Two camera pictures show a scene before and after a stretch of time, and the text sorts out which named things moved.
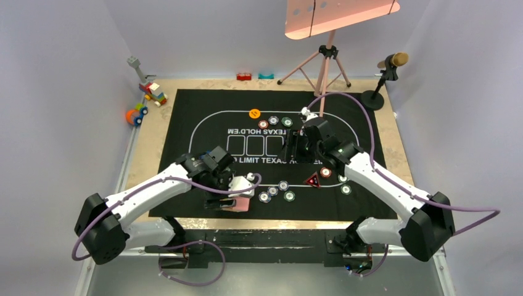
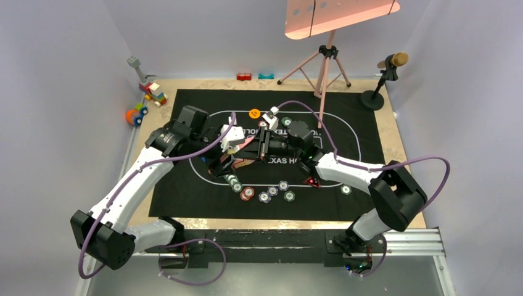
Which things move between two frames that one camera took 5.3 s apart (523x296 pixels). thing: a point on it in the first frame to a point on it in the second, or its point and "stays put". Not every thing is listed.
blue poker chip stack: (264, 197) stays put
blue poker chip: (272, 190) stays put
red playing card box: (236, 204) to (238, 163)
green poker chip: (345, 189) stays put
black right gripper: (294, 137) to (263, 144)
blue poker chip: (283, 185) stays put
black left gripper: (211, 201) to (216, 168)
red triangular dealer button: (313, 180) stays put
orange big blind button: (254, 113) stays put
